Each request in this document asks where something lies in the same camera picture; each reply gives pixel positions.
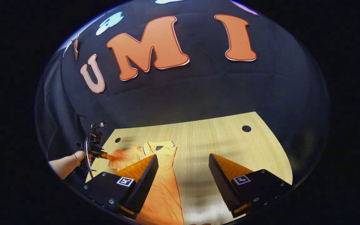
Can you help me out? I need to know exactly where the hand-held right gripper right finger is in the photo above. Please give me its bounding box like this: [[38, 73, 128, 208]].
[[208, 153, 293, 218]]

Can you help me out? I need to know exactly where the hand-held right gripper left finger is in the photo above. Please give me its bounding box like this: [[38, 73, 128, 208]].
[[82, 154, 159, 220]]

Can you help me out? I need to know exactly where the orange T-shirt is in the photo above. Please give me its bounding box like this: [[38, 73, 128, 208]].
[[109, 141, 185, 225]]

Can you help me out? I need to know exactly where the black cable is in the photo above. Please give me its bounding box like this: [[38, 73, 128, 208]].
[[84, 122, 107, 179]]

